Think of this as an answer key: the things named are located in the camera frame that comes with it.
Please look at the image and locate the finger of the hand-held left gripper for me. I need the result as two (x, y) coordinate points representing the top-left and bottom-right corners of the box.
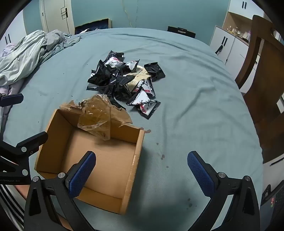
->
(0, 131), (49, 174)
(0, 93), (24, 107)

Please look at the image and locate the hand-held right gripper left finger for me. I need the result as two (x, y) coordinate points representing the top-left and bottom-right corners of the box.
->
(24, 151), (97, 231)

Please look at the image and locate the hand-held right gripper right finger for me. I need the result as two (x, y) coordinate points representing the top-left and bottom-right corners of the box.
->
(187, 151), (260, 231)

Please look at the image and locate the torn cardboard box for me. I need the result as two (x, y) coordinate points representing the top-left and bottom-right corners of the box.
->
(34, 100), (146, 215)

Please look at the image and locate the pile of snack packets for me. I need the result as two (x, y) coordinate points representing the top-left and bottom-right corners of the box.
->
(86, 51), (166, 120)

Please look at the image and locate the large beige snack bag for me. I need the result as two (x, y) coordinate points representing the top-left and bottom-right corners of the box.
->
(124, 66), (154, 93)

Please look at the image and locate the lilac cloth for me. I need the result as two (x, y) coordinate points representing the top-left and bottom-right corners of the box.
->
(0, 43), (24, 116)

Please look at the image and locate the person's leg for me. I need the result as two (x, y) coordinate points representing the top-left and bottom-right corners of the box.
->
(14, 184), (30, 201)

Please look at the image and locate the striped clothing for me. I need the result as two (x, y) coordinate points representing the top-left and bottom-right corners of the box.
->
(0, 184), (25, 231)

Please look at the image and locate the crumpled grey duvet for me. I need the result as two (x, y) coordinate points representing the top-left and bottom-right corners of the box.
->
(0, 29), (82, 87)

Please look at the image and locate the clear plastic wrap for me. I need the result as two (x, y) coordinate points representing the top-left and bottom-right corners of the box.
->
(77, 94), (111, 141)

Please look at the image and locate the white wardrobe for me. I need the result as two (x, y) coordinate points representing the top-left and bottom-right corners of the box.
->
(0, 11), (27, 46)

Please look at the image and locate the white low cabinet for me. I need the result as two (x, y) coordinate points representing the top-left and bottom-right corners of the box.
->
(264, 155), (284, 192)

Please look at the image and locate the black device with red lights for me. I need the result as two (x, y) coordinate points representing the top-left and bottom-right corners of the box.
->
(260, 184), (284, 214)

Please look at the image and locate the teal bed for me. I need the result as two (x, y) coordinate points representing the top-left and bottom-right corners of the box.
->
(0, 28), (264, 231)

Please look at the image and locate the white door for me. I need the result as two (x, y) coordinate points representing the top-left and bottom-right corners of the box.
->
(39, 0), (75, 34)

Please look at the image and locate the dark framed picture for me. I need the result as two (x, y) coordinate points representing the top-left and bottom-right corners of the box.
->
(74, 18), (112, 35)

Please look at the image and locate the brown wooden chair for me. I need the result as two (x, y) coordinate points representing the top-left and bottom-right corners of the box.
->
(235, 15), (284, 165)

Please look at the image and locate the black bag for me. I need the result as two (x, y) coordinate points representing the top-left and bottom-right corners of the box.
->
(167, 26), (196, 39)

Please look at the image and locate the cluster of small bottles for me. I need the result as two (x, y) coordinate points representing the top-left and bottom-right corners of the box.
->
(227, 25), (252, 43)

